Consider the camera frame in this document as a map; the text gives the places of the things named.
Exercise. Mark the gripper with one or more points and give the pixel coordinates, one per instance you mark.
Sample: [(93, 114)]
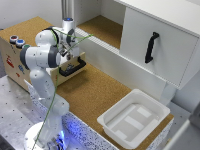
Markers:
[(74, 50)]

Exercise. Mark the red button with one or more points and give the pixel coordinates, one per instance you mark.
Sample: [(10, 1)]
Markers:
[(13, 38)]

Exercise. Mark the wooden drawer box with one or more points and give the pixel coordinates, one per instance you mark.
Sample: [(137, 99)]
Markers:
[(23, 28)]

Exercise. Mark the blue button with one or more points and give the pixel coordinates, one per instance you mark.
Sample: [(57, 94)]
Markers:
[(20, 42)]

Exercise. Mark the green button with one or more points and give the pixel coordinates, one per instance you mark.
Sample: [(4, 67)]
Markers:
[(25, 46)]

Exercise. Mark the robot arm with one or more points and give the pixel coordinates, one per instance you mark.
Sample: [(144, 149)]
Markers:
[(41, 80)]

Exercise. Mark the white cabinet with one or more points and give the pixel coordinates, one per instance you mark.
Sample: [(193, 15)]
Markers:
[(110, 66)]

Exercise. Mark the white plastic box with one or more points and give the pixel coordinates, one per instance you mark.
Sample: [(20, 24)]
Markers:
[(133, 118)]

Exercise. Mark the white sliding door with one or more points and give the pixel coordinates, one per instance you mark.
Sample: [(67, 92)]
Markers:
[(170, 56)]

